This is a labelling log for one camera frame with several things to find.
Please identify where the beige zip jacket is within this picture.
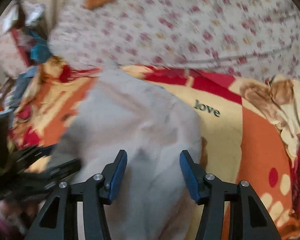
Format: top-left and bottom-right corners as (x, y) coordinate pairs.
(48, 69), (202, 239)

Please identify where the blue plastic bag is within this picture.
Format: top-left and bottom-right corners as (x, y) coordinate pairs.
(30, 31), (52, 64)

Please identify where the floral quilt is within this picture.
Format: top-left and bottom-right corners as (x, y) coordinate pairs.
(49, 0), (300, 80)

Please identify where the orange red patterned blanket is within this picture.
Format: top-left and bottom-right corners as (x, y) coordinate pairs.
(10, 57), (300, 239)

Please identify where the red bag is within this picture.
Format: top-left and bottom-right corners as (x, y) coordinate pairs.
(11, 28), (32, 67)

